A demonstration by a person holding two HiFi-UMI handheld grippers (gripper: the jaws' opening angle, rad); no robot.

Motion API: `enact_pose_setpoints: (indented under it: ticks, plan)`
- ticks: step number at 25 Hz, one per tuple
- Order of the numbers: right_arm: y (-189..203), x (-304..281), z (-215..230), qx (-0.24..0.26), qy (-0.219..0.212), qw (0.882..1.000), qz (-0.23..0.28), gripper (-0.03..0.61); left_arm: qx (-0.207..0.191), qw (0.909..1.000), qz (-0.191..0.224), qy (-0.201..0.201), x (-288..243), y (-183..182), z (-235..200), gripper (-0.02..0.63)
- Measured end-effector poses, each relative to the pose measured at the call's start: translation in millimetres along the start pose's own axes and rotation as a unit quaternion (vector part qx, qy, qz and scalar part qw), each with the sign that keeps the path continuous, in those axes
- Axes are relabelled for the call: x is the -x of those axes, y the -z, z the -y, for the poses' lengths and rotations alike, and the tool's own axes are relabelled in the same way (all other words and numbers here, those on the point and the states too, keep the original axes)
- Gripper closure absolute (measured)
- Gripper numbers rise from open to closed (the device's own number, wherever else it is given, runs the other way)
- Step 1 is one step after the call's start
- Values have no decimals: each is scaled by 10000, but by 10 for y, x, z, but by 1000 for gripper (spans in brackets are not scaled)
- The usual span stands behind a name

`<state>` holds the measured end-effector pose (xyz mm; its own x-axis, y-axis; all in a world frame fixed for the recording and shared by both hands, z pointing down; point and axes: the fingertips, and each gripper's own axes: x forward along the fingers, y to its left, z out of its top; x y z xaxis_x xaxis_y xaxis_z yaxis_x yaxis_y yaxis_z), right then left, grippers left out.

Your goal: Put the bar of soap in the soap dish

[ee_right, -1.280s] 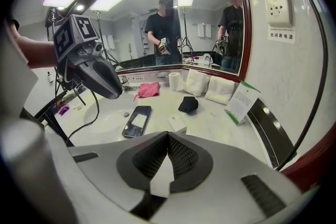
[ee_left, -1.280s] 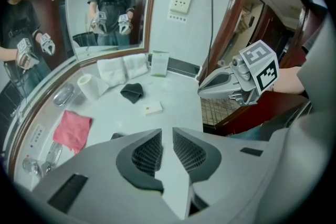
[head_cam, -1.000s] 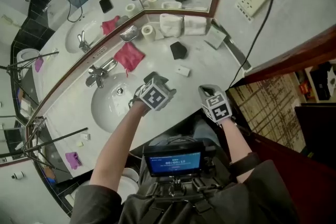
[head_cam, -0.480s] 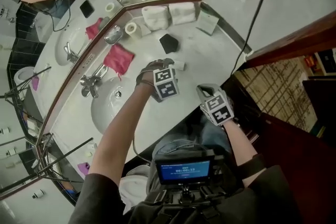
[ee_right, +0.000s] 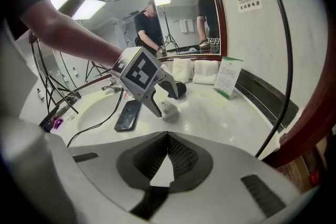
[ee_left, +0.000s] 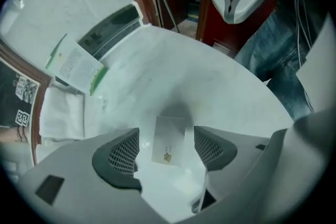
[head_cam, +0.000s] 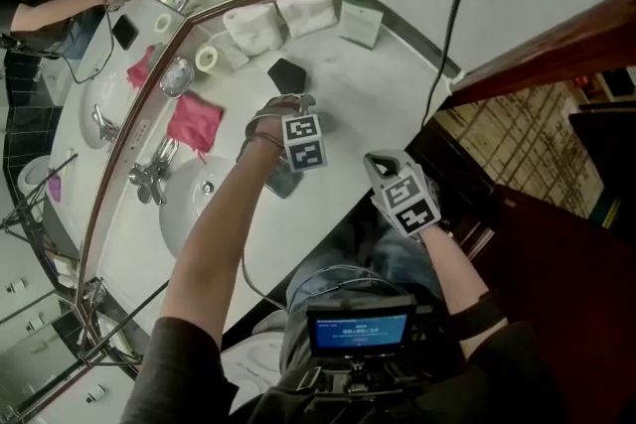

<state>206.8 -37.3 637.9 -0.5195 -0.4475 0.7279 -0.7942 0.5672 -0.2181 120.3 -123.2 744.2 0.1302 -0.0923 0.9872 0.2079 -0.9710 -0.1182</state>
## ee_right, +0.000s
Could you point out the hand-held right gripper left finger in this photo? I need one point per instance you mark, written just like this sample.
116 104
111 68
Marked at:
105 165

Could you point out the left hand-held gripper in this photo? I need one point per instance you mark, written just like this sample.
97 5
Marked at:
139 73

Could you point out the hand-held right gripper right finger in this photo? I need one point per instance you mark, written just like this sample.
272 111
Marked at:
223 178

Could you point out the white soap block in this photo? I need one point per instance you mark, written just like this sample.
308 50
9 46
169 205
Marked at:
170 110

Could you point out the person's left forearm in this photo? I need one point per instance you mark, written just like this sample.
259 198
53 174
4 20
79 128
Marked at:
73 34

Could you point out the white folded towel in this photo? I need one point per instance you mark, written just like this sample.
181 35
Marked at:
206 72
181 69

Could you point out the red cloth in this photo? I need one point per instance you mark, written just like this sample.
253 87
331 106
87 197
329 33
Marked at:
125 95

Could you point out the black smartphone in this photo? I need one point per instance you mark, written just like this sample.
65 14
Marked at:
127 118

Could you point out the white sink basin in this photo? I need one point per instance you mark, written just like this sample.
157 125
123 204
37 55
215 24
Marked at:
99 118

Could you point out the chrome faucet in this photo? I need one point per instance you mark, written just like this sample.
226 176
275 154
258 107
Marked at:
111 85

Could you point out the small white box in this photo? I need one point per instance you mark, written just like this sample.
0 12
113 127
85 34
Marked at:
70 117

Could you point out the purple cloth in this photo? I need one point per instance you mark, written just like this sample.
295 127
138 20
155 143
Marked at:
58 123

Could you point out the white green sign card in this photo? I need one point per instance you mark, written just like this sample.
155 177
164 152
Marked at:
227 77

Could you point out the black tripod stand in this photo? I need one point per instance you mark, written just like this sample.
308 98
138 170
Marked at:
63 95

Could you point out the red carton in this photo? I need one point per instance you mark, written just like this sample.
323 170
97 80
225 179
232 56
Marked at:
313 178

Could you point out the narrow wood-framed mirror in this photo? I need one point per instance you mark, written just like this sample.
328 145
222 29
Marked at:
183 8

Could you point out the long black tray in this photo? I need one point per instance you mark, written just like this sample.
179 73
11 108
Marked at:
265 97

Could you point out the large wood-framed mirror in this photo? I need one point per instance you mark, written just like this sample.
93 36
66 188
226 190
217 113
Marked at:
105 21

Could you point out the white label sticker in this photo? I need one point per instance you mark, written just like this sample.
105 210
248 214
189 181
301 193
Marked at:
249 5

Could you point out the dark wooden door frame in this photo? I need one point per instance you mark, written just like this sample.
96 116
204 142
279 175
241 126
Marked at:
302 126

